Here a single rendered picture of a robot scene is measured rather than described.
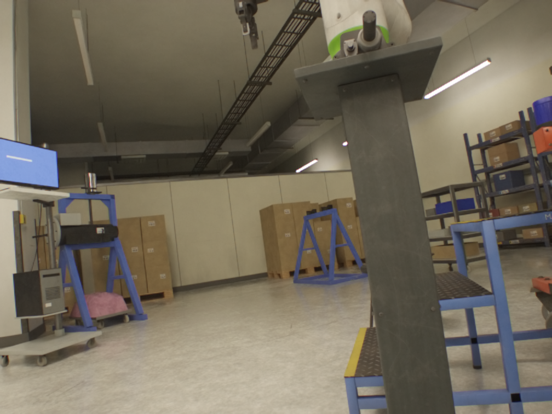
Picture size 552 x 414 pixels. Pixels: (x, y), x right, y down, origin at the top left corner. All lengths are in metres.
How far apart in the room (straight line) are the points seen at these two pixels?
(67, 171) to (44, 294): 8.47
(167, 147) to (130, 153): 0.97
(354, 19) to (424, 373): 0.68
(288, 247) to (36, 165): 4.74
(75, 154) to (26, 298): 7.05
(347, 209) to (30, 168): 5.83
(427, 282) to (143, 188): 7.13
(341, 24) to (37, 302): 2.92
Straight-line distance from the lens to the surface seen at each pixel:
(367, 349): 1.40
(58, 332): 3.50
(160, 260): 6.37
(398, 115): 0.73
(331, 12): 0.84
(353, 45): 0.72
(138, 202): 7.55
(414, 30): 6.29
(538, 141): 2.07
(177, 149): 10.13
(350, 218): 7.59
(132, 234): 6.38
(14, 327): 4.32
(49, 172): 3.37
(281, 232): 6.85
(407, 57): 0.71
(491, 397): 1.20
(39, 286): 3.22
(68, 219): 4.41
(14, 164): 3.20
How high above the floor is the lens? 0.61
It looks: 6 degrees up
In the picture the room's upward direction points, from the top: 8 degrees counter-clockwise
